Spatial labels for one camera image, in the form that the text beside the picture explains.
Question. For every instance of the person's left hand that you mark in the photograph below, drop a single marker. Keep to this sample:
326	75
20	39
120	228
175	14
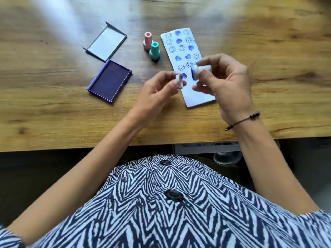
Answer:
151	98

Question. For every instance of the person's right hand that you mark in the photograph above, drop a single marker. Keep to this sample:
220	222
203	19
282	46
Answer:
232	87

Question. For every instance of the person's left thumb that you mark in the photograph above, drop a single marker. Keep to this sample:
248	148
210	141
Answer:
173	89

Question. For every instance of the person's right thumb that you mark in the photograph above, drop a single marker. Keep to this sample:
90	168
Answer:
208	79

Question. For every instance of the white stamp cap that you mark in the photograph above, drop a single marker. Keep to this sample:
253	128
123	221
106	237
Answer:
179	81

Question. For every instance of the white round stamp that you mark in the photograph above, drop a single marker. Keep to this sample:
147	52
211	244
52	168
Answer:
200	71

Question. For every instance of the person's left forearm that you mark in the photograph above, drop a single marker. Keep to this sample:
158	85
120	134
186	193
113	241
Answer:
77	178

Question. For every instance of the person's right forearm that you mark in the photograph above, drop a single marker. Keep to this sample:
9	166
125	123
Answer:
271	165

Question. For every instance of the white stamped paper strip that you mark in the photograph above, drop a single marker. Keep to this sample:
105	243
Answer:
182	52

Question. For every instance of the teal round stamp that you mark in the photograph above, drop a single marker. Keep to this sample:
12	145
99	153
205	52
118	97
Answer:
154	51

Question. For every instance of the pink round stamp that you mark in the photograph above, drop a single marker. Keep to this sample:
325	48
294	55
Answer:
147	41

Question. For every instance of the purple ink pad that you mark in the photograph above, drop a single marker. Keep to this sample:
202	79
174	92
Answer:
110	81

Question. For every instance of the small dark shirt button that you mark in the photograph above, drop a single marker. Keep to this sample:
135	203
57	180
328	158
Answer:
165	162

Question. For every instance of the grey round chair base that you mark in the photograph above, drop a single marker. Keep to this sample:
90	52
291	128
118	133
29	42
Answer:
227	158

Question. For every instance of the grey ink pad lid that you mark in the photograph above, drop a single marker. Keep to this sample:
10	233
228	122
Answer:
106	42

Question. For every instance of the large dark shirt button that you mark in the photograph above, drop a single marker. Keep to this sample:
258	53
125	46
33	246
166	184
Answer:
174	195

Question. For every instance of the zebra striped shirt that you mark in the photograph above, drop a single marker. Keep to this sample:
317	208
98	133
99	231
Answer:
168	222

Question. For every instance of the grey metal table frame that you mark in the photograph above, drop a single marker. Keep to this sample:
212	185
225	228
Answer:
204	147

